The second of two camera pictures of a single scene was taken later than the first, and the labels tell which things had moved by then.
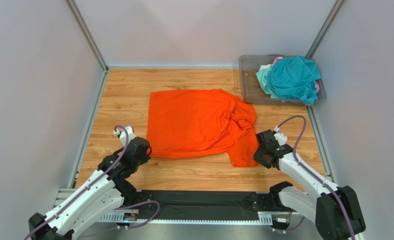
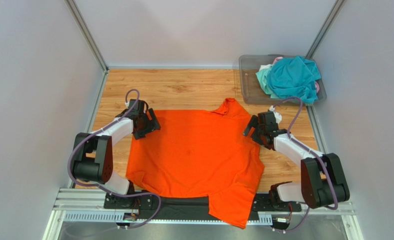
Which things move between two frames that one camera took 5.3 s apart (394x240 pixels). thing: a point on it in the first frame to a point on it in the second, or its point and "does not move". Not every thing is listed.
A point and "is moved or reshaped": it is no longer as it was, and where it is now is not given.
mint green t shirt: [263, 77] does not move
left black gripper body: [142, 160] to [145, 121]
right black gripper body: [265, 152] to [257, 129]
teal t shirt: [294, 78] does not move
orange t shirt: [182, 123] is moved or reshaped
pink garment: [276, 59] does not move
